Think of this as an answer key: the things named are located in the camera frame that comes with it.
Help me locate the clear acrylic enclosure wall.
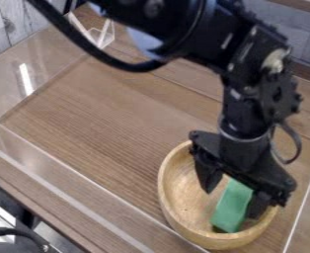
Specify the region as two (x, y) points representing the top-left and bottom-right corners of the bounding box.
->
(0, 9), (310, 253)

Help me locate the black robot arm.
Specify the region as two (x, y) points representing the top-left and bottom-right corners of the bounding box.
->
(28, 0), (303, 218)

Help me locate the clear acrylic corner bracket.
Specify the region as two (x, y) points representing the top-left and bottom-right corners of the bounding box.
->
(66, 12), (115, 49)

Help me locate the green rectangular block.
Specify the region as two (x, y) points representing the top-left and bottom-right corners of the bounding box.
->
(209, 179), (253, 233)

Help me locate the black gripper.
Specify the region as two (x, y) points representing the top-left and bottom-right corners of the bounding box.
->
(188, 130), (296, 219)

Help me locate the black cable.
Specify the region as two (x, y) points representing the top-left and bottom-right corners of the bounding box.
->
(0, 226), (52, 253)

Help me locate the wooden bowl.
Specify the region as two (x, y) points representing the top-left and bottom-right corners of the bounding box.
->
(156, 141), (277, 251)

